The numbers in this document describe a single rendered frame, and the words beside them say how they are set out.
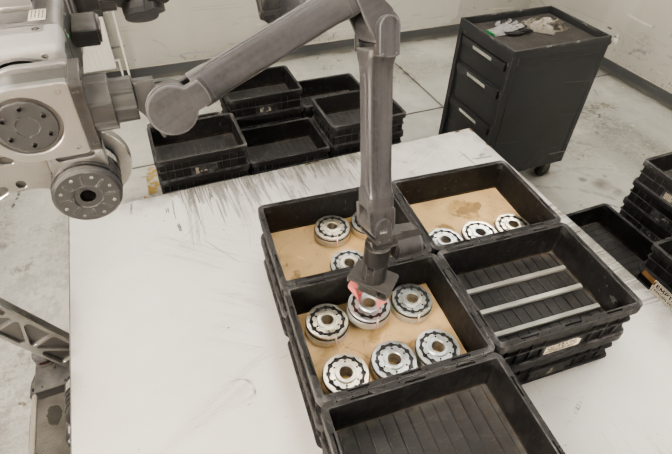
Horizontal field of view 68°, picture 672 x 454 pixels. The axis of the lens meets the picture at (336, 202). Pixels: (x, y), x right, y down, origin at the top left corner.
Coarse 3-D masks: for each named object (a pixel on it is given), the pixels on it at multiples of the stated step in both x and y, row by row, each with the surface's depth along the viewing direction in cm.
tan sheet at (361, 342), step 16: (304, 320) 121; (432, 320) 122; (304, 336) 118; (352, 336) 118; (368, 336) 118; (384, 336) 118; (400, 336) 118; (416, 336) 119; (320, 352) 115; (336, 352) 115; (352, 352) 115; (368, 352) 115; (464, 352) 116; (320, 368) 111; (368, 368) 112; (320, 384) 109
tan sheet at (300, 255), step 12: (300, 228) 145; (312, 228) 146; (276, 240) 141; (288, 240) 142; (300, 240) 142; (312, 240) 142; (348, 240) 142; (360, 240) 142; (288, 252) 138; (300, 252) 138; (312, 252) 138; (324, 252) 138; (336, 252) 139; (360, 252) 139; (288, 264) 135; (300, 264) 135; (312, 264) 135; (324, 264) 135; (288, 276) 131; (300, 276) 132
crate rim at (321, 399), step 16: (416, 256) 125; (432, 256) 125; (288, 288) 116; (288, 304) 112; (464, 304) 114; (304, 352) 103; (480, 352) 104; (416, 368) 101; (432, 368) 101; (368, 384) 98; (384, 384) 98; (320, 400) 95
